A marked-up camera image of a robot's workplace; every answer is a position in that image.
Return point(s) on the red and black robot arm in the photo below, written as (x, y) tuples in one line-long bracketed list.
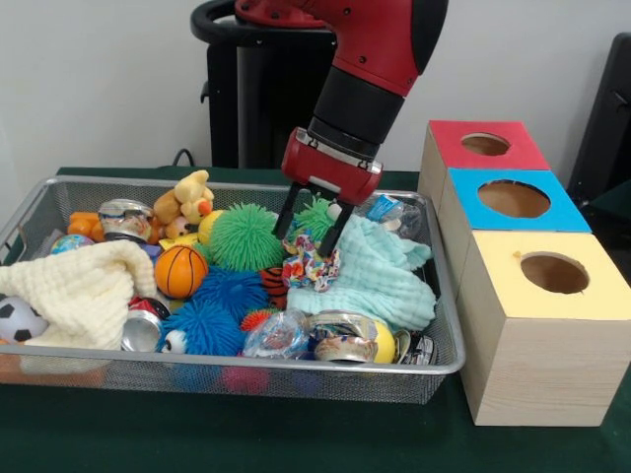
[(380, 59)]

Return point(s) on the yellow plush animal toy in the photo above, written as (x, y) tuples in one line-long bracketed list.
[(189, 200)]

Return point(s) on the blue furry monster toy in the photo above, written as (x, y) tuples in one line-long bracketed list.
[(212, 330)]

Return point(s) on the clear mesh bin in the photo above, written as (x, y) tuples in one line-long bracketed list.
[(345, 382)]

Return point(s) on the mint green muslin cloth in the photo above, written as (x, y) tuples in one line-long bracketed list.
[(394, 286)]

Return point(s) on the small orange basketball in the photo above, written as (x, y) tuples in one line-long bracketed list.
[(180, 271)]

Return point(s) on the wooden box with three holes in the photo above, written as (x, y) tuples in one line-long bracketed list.
[(542, 365)]

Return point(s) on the black upright panel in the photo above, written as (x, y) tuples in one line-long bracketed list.
[(606, 128)]

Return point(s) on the dark green table cloth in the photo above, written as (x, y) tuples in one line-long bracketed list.
[(296, 434)]

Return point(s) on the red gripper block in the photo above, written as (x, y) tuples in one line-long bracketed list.
[(330, 169)]

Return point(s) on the green furry monster toy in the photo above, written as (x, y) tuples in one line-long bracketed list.
[(317, 217)]

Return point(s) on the green spiky rubber ball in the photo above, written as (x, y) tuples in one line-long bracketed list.
[(246, 238)]

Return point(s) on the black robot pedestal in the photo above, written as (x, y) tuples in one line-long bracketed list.
[(256, 99)]

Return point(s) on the small black white soccer ball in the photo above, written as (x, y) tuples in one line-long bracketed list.
[(18, 320)]

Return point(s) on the colourful patterned knotted toy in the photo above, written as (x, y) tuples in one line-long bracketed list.
[(311, 268)]

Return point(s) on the blue spiky rubber ball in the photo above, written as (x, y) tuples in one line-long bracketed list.
[(232, 288)]

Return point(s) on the cream muslin cloth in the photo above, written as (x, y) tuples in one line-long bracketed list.
[(84, 296)]

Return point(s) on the orange tiger striped ball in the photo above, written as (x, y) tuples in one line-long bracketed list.
[(273, 286)]

